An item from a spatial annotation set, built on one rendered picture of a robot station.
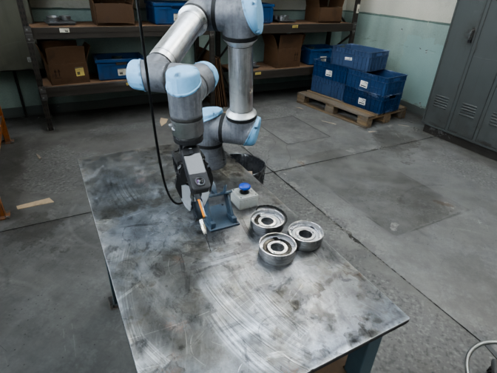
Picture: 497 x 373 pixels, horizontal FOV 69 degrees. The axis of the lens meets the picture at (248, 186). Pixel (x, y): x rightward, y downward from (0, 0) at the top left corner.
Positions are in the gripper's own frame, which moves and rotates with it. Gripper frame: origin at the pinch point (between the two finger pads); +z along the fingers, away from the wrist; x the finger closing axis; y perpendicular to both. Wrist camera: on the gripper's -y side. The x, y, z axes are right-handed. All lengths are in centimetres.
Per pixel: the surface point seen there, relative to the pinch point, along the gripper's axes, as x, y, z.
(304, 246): -27.1, -12.3, 13.2
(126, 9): -28, 346, -3
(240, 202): -18.3, 14.1, 13.3
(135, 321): 20.7, -19.4, 12.8
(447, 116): -327, 177, 94
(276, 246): -20.2, -8.7, 14.1
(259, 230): -18.0, -1.3, 13.2
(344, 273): -33.1, -23.6, 15.5
